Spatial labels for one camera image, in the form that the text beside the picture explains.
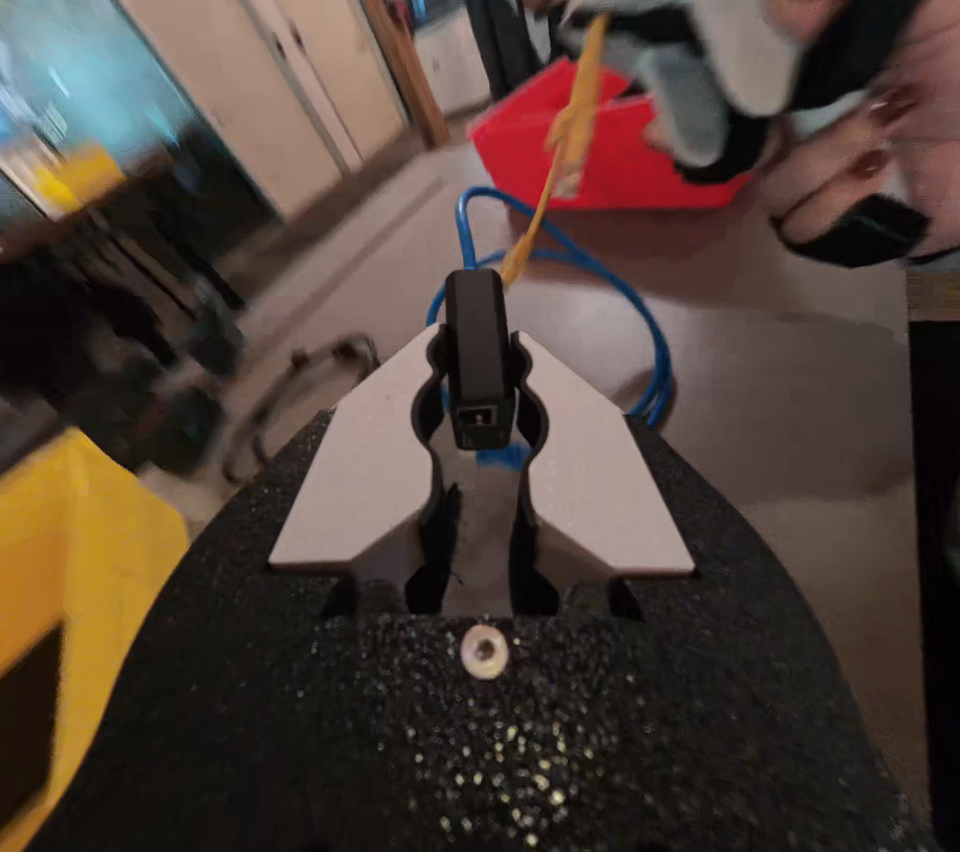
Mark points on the white door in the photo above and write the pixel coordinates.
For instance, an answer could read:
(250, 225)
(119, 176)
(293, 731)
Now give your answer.
(322, 5)
(225, 42)

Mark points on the person's right hand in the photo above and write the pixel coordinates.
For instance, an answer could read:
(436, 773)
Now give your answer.
(930, 117)

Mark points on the black ethernet adapter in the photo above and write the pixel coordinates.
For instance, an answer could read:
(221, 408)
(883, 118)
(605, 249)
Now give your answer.
(480, 342)

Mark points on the small yellow bin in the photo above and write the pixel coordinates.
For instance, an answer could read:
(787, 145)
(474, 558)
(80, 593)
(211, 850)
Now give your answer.
(82, 177)

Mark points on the wooden post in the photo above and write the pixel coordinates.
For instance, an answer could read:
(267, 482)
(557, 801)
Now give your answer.
(397, 57)

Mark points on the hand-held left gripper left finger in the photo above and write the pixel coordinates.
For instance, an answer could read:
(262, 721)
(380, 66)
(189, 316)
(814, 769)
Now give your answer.
(360, 485)

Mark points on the black power station with display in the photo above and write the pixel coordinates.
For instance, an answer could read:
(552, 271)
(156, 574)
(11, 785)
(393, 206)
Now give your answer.
(187, 425)

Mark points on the glass window wall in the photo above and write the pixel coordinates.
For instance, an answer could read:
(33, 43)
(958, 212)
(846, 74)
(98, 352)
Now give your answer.
(75, 80)

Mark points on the red plastic bin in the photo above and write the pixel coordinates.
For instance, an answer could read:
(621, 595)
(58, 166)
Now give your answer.
(637, 155)

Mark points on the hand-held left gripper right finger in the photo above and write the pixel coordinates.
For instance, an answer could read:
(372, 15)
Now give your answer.
(607, 492)

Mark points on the yellow plastic bin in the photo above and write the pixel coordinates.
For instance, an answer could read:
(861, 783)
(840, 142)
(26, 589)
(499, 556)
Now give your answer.
(75, 567)

